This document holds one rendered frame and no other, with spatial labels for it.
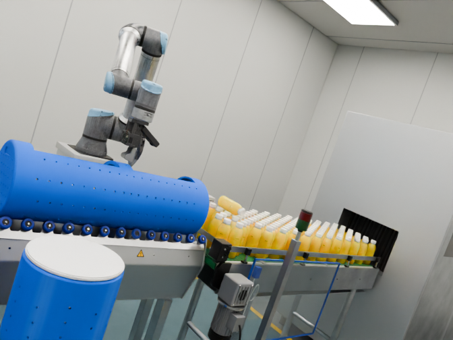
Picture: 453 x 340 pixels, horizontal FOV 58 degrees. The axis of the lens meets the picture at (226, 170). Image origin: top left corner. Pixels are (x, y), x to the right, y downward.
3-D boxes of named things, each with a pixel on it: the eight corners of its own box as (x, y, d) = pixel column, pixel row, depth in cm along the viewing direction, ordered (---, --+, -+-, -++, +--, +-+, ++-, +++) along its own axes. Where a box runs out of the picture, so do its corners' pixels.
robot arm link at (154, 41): (112, 131, 265) (144, 21, 228) (139, 139, 270) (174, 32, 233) (109, 144, 253) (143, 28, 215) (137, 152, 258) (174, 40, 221)
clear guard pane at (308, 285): (224, 345, 211) (255, 260, 206) (312, 332, 264) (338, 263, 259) (224, 346, 211) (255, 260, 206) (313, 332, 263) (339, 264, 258)
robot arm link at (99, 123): (83, 131, 258) (90, 104, 256) (110, 138, 263) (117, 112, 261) (81, 134, 244) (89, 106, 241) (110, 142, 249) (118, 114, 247)
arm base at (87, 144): (71, 144, 255) (75, 129, 254) (99, 150, 268) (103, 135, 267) (81, 152, 241) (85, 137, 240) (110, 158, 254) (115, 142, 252)
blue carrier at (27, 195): (-17, 206, 157) (1, 133, 157) (168, 225, 216) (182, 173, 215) (1, 227, 136) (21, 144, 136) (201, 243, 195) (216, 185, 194)
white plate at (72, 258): (137, 281, 114) (135, 285, 114) (111, 241, 137) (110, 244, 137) (31, 273, 99) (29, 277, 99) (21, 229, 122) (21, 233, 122)
